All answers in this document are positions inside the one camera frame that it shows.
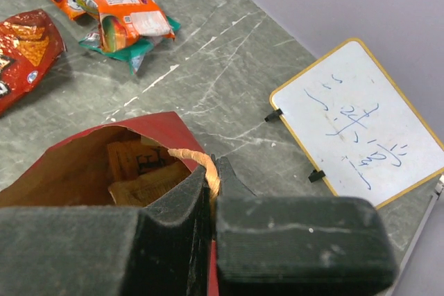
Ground orange kettle chips bag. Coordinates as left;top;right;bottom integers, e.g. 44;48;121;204
107;140;178;182

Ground red doritos chip bag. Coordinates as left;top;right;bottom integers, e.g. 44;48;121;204
1;8;66;113

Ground small whiteboard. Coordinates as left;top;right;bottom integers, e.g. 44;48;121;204
269;38;443;208

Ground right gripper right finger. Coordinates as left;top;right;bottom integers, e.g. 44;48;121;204
215;157;398;295

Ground red paper bag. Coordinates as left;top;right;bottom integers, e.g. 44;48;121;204
0;111;223;296

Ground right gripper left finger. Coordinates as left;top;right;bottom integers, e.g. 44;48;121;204
1;167;212;295

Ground orange skittles packet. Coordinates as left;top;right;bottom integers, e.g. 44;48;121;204
77;0;176;53

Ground brown snack packet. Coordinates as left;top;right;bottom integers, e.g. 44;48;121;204
108;161;191;207

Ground teal snack packet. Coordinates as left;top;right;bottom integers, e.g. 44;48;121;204
79;10;180;75

